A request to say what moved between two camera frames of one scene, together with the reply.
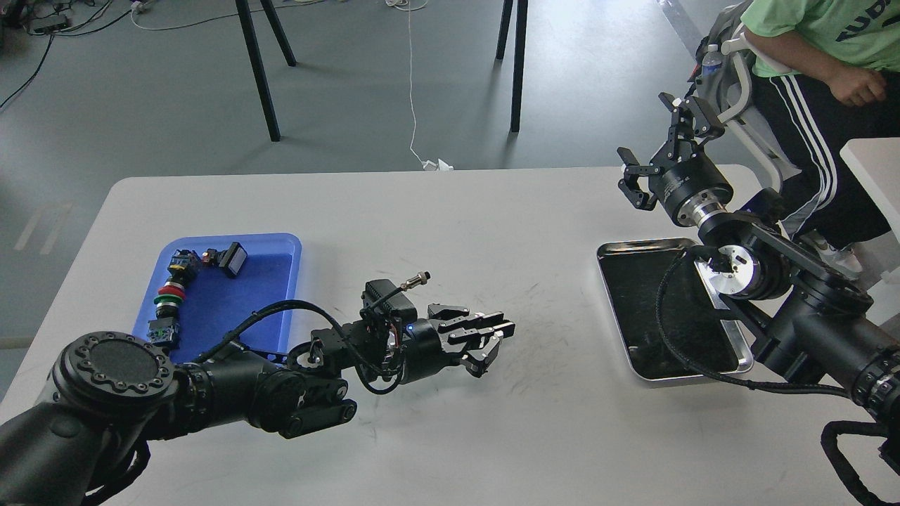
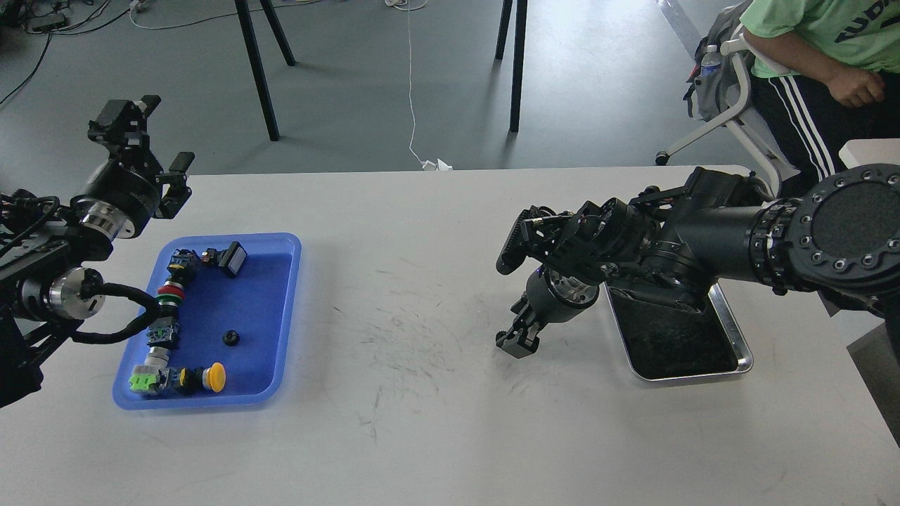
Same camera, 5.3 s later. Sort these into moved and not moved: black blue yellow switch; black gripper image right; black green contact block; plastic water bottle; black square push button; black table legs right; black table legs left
Moved: black gripper image right
Not moved: black green contact block; plastic water bottle; black table legs left; black blue yellow switch; black square push button; black table legs right
